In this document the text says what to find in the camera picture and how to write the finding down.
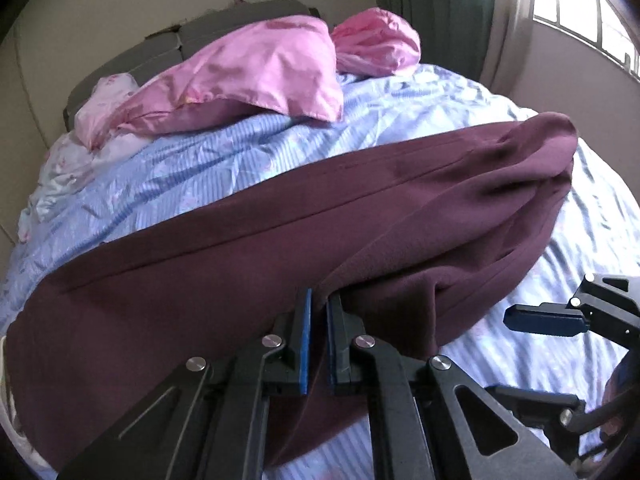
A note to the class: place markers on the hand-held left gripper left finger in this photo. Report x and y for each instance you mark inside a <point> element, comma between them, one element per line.
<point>303,345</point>

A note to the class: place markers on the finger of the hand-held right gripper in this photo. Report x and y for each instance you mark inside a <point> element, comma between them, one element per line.
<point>542,319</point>
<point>545,402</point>

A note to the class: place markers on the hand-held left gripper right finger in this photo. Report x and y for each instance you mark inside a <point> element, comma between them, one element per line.
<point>334,350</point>

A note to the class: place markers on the maroon pants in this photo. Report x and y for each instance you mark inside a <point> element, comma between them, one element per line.
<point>280,240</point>

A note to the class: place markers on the blue striped bed sheet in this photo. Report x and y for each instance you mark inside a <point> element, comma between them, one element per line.
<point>210,160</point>

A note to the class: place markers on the pink satin pillow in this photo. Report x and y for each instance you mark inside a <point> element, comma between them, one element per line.
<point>250,75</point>

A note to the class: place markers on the white floral blanket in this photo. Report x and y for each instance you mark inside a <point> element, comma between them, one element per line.
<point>75,160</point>

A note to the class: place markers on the pink crumpled cloth bundle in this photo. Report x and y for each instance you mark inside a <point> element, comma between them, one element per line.
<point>380,42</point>

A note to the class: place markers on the barred window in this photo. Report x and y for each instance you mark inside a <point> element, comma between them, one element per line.
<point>585,5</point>

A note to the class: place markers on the green curtain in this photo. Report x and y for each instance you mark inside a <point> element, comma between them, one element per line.
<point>435,5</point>

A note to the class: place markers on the grey headboard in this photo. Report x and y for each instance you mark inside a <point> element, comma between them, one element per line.
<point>150,50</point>

